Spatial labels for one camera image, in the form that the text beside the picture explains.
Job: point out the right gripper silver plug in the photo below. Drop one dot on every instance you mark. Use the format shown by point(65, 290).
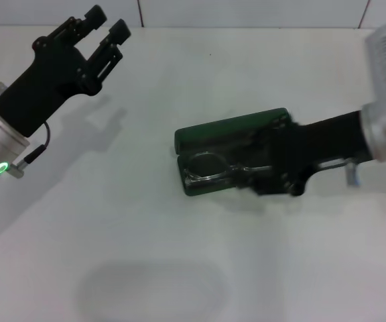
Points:
point(353, 172)

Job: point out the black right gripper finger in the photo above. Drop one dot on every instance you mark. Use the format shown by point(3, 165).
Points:
point(260, 188)
point(273, 125)

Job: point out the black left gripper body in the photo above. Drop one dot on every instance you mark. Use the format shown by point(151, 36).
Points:
point(45, 84)

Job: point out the green glasses case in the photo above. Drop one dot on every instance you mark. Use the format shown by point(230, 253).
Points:
point(213, 134)

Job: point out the clear white glasses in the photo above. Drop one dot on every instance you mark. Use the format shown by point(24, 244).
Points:
point(228, 171)

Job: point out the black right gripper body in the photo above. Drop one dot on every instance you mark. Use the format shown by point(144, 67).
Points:
point(313, 144)

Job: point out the left gripper silver plug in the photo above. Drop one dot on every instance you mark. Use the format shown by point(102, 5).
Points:
point(1, 86)

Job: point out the gripper silver plug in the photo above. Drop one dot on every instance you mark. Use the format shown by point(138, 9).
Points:
point(1, 86)
point(353, 172)

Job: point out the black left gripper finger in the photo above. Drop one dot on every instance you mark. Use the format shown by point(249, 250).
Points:
point(82, 27)
point(112, 47)

